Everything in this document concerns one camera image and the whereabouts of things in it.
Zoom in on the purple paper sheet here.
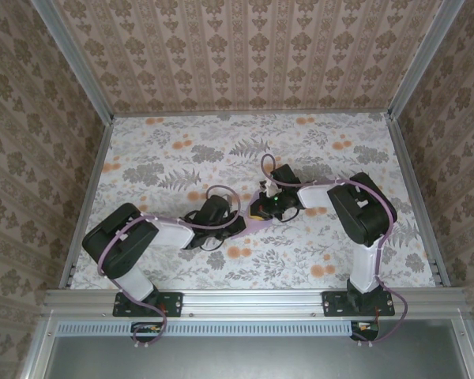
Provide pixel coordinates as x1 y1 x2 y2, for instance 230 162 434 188
239 192 274 237

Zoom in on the floral patterned table cover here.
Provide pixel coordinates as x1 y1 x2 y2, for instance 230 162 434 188
69 112 439 291

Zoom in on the small connector circuit board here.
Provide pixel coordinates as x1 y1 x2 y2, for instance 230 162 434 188
350 320 381 341
130 321 164 337

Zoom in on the grey metal panel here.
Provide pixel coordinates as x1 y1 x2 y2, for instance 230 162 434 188
43 333 473 379

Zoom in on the wide aluminium base rail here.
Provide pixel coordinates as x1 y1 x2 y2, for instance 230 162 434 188
43 287 474 320

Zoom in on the thin aluminium table end rail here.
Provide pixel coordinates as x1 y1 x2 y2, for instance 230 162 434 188
112 111 392 118

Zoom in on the slotted white cable duct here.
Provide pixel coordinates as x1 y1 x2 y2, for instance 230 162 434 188
57 320 355 337

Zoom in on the aluminium table side rail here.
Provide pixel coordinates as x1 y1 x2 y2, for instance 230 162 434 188
385 112 453 289
58 116 115 291

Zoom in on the aluminium corner post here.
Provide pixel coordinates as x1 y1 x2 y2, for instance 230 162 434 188
30 0 115 123
386 0 465 119

